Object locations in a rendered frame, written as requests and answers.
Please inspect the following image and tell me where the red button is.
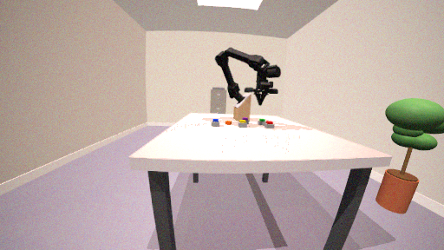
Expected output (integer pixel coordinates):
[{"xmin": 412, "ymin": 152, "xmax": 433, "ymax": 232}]
[{"xmin": 264, "ymin": 121, "xmax": 275, "ymax": 128}]

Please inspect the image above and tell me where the yellow button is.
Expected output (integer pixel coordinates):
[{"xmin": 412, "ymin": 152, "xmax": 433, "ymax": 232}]
[{"xmin": 238, "ymin": 120, "xmax": 247, "ymax": 128}]

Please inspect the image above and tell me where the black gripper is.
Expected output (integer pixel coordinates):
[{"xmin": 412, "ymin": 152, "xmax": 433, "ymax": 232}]
[{"xmin": 245, "ymin": 78, "xmax": 278, "ymax": 106}]

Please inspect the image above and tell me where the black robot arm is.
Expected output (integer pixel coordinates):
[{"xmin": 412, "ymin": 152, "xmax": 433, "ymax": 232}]
[{"xmin": 214, "ymin": 47, "xmax": 281, "ymax": 103}]

